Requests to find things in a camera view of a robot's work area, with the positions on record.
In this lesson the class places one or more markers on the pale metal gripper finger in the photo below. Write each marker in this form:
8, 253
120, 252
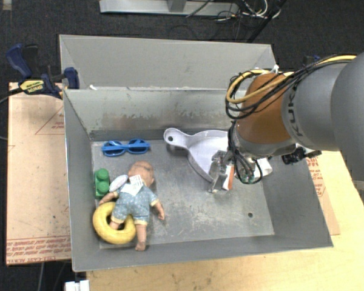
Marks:
224, 183
213, 183

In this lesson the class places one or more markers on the white plastic dustpan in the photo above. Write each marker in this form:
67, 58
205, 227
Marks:
200, 147

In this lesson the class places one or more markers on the grey metal bin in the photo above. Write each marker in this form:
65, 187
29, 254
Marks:
194, 211

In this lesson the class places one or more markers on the baby doll in blue clothes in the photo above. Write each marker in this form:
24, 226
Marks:
136, 202

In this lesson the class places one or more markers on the blue sunglasses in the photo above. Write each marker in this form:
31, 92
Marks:
126, 148

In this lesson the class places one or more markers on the green toy block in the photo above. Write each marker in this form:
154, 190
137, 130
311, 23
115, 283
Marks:
102, 182

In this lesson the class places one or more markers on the black cylinder on white bracket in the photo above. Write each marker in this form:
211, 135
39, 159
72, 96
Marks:
292, 156

